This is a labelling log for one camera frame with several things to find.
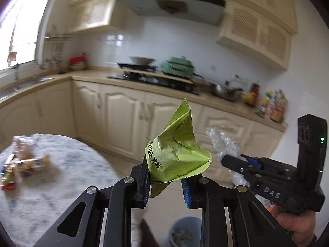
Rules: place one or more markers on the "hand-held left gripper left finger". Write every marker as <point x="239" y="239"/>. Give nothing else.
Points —
<point x="146" y="193"/>

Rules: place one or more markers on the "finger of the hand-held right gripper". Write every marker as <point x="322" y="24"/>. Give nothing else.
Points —
<point x="239" y="168"/>
<point x="275" y="168"/>

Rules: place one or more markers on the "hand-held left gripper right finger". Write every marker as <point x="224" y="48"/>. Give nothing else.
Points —
<point x="185" y="194"/>

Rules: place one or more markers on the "grey plastic waste bin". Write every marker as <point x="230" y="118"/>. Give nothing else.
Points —
<point x="185" y="223"/>

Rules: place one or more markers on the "clear plastic wrap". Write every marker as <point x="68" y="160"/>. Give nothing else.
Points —
<point x="221" y="141"/>

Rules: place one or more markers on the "green foil wrapper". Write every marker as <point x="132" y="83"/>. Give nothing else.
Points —
<point x="177" y="154"/>

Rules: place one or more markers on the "person's right forearm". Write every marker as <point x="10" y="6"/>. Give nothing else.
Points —
<point x="312" y="241"/>

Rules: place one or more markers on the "person's right hand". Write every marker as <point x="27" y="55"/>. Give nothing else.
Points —
<point x="295" y="223"/>

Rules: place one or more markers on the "group of condiment bottles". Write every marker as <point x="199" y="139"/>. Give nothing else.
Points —
<point x="275" y="108"/>

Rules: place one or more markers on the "metal cooking pot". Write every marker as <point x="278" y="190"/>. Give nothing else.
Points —
<point x="226" y="92"/>

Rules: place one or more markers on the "round marble-pattern table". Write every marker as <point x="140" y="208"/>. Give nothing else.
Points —
<point x="64" y="172"/>

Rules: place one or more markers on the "black glass gas stove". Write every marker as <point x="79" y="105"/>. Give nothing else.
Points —
<point x="154" y="82"/>

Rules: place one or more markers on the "green electric pot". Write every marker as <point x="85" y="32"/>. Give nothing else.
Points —
<point x="178" y="68"/>

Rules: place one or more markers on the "long bread package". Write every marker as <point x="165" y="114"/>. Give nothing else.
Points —
<point x="30" y="164"/>

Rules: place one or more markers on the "beige kitchen countertop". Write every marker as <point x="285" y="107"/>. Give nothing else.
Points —
<point x="90" y="76"/>

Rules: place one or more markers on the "clear plastic bag with bread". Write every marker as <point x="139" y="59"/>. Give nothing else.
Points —
<point x="24" y="148"/>

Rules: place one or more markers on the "metal wok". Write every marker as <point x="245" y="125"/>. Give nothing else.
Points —
<point x="142" y="60"/>

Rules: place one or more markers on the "small red wrapper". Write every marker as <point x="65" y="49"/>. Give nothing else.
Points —
<point x="9" y="182"/>

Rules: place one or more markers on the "white bowl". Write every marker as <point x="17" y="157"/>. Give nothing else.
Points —
<point x="78" y="67"/>

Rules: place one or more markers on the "small dark dish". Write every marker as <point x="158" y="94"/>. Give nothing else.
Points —
<point x="63" y="72"/>

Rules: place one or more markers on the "red plastic basin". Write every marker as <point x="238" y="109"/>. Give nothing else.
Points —
<point x="78" y="60"/>

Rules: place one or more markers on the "stainless steel double sink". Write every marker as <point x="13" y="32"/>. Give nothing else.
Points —
<point x="41" y="78"/>

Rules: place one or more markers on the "metal kitchen faucet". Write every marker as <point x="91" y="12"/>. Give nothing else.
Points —
<point x="17" y="73"/>

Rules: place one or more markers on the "grey black range hood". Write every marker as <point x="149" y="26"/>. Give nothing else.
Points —
<point x="154" y="7"/>

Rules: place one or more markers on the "brown rag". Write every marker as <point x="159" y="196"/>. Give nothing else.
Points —
<point x="11" y="56"/>

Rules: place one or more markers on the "metal utensil rail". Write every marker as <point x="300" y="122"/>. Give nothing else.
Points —
<point x="57" y="37"/>

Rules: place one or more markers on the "white frame kitchen window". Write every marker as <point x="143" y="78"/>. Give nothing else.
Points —
<point x="25" y="18"/>

